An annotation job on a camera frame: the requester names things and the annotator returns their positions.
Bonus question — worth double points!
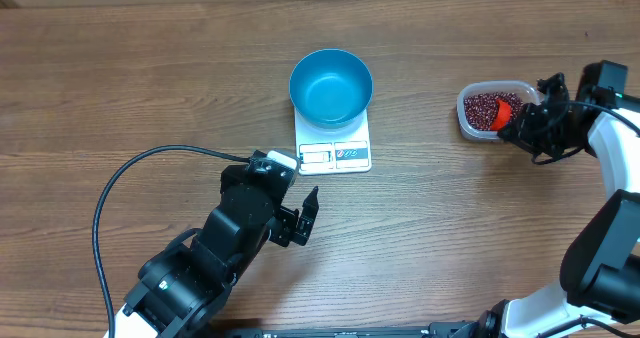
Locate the red measuring scoop blue handle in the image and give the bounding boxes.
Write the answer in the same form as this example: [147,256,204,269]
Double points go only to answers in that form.
[490,99,512,131]

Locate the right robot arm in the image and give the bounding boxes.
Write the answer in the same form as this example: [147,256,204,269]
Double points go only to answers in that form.
[454,60,639,337]

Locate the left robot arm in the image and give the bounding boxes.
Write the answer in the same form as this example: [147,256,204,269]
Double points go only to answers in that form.
[107,161,319,337]

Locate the white digital kitchen scale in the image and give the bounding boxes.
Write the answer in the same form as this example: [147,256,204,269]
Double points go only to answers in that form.
[295,111,372,176]

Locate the blue bowl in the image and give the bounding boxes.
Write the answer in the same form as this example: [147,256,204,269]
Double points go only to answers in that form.
[288,48,374,129]

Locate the clear plastic container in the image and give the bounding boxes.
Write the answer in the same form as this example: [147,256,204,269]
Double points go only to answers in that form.
[456,80,541,142]

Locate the red beans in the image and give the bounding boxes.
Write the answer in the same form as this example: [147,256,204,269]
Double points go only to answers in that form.
[463,92,524,131]

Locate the right black cable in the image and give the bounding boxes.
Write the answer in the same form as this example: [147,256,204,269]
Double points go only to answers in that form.
[529,72,640,167]

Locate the black cable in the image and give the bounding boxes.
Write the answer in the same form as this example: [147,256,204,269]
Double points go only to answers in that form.
[91,144,251,338]
[529,72,640,167]

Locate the left black cable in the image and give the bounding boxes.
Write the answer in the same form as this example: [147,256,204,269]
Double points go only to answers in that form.
[91,144,251,338]

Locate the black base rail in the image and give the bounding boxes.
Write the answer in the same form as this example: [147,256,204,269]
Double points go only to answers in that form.
[197,321,478,338]

